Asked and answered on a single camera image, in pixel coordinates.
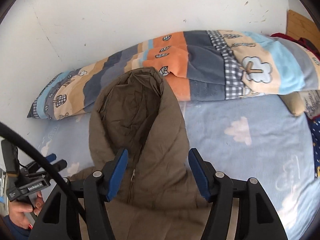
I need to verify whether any brown quilted hooded jacket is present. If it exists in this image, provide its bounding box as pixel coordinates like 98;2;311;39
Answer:
67;66;214;240

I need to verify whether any light blue cloud-print bed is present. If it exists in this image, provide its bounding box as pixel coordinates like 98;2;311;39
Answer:
35;94;320;240

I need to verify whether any patchwork tree-print rolled blanket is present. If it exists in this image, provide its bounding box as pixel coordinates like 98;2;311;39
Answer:
27;30;320;120

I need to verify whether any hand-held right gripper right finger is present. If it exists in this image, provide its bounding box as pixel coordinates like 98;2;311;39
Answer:
188;148;288;240

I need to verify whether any person's left hand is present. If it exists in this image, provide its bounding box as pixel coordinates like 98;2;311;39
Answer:
8;191;45;230

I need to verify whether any person's left forearm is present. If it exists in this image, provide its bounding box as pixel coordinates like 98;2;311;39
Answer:
0;215;30;238

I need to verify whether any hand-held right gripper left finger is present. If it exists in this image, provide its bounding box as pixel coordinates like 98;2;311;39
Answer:
29;147;129;240

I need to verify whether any navy star-print pillow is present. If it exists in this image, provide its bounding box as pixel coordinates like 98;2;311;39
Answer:
309;116;320;178

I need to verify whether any wooden headboard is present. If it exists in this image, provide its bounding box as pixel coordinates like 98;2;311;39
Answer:
286;9;320;42

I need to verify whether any dark red cloth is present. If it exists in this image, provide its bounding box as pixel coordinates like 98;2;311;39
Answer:
271;32;320;54

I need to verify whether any beige pillow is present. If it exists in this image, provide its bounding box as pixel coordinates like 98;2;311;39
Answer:
279;91;307;117

